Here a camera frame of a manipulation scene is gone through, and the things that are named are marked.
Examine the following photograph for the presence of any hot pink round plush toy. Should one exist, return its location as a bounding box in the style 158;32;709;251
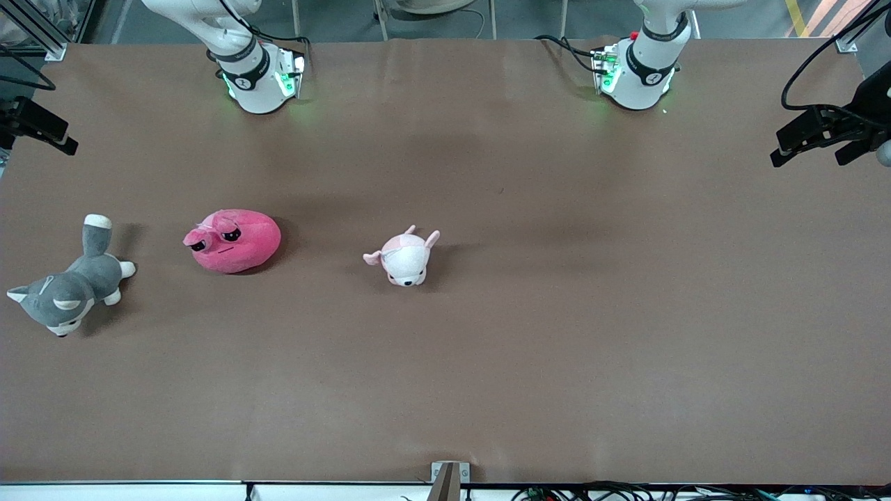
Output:
182;209;283;275

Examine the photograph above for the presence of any grey white husky plush toy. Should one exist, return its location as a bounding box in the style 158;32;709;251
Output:
7;214;136;338

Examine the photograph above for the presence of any pale pink pig plush toy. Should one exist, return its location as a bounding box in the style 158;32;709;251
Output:
363;224;441;287

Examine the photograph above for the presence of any office chair base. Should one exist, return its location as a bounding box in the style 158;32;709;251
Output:
372;0;498;40

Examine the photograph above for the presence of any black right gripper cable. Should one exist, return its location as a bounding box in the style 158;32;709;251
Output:
0;45;56;91

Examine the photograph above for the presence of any aluminium frame post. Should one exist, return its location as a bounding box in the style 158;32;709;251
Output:
832;0;886;55
0;0;68;62

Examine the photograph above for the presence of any black right arm base cable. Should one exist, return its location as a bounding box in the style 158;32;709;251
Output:
217;0;312;67

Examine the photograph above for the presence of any black arm base cable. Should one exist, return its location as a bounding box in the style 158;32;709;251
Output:
217;0;312;67
535;33;601;74

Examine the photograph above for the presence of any black left arm base cable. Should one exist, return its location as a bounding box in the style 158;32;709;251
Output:
535;33;601;74

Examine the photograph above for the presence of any white table edge rail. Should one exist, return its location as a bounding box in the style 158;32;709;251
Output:
0;480;432;501

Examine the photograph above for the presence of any tangled black cable bundle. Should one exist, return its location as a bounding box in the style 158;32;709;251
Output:
512;480;891;501

